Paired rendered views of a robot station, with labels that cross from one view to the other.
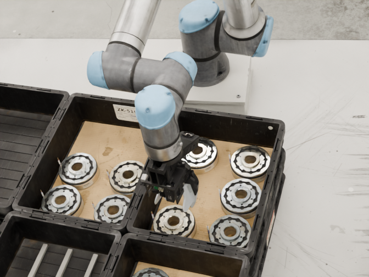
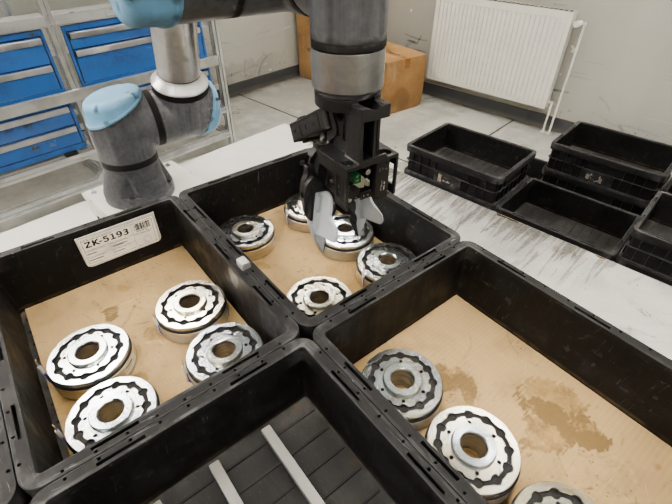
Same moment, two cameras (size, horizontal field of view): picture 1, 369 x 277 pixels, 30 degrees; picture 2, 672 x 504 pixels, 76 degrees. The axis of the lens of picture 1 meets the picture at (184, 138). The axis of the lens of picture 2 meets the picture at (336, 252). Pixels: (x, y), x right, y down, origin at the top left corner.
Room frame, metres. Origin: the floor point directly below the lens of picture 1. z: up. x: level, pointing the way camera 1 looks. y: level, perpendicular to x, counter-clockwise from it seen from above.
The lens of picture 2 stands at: (0.71, 0.46, 1.33)
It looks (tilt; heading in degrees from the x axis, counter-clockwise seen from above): 40 degrees down; 297
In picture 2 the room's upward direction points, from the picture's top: straight up
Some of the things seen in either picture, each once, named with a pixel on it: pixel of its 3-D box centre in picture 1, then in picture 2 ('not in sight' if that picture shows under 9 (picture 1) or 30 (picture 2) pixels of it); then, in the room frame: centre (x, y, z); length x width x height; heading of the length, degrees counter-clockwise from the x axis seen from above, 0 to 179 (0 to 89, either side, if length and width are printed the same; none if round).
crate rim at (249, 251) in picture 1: (209, 176); (310, 219); (1.02, -0.04, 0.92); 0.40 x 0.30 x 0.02; 155
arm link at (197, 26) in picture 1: (202, 27); (122, 122); (1.51, -0.11, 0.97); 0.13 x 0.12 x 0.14; 63
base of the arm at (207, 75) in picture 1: (203, 57); (135, 173); (1.51, -0.10, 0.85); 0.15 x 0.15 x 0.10
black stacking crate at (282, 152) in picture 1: (211, 188); (311, 243); (1.02, -0.04, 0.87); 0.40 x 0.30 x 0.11; 155
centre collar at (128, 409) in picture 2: (60, 200); (111, 411); (1.07, 0.34, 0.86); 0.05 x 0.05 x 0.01
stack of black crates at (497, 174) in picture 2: not in sight; (460, 197); (0.95, -1.13, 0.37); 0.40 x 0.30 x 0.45; 164
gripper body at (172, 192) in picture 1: (167, 170); (350, 145); (0.91, 0.05, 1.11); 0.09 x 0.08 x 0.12; 150
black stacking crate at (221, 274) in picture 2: (100, 170); (138, 325); (1.14, 0.23, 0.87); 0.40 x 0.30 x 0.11; 155
